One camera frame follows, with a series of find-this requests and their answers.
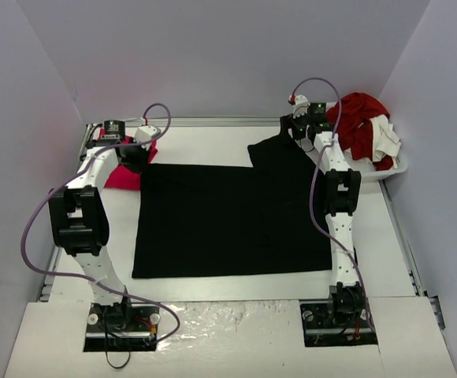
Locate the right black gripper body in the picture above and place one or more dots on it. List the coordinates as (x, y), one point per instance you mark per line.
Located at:
(289, 127)

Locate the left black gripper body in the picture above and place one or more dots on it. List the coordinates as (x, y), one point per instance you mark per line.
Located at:
(135, 153)

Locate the black t shirt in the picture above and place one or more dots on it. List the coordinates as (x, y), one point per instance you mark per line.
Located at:
(208, 220)

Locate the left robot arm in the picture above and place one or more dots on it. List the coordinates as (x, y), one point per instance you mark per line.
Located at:
(78, 219)

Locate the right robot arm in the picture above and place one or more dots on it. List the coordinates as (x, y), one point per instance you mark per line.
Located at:
(342, 186)

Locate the folded pink t shirt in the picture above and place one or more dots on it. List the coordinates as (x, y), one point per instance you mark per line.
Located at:
(121, 178)

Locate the red t shirt in basket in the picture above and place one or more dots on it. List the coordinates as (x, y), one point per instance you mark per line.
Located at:
(358, 122)

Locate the white plastic basket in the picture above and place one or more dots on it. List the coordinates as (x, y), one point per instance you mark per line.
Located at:
(390, 169)

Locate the white t shirt in basket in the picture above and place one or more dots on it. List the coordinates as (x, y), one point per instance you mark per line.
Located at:
(386, 143)

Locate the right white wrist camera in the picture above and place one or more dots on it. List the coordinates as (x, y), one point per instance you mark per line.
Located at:
(300, 105)

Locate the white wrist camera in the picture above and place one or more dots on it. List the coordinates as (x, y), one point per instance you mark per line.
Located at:
(300, 105)
(147, 134)

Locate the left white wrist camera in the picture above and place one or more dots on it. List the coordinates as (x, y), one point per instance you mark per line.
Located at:
(147, 134)

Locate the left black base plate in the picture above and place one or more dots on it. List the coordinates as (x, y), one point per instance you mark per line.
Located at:
(122, 328)

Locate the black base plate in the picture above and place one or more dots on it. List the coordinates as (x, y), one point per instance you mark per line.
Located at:
(323, 328)
(122, 328)

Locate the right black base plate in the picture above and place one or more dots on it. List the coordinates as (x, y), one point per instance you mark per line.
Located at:
(323, 328)

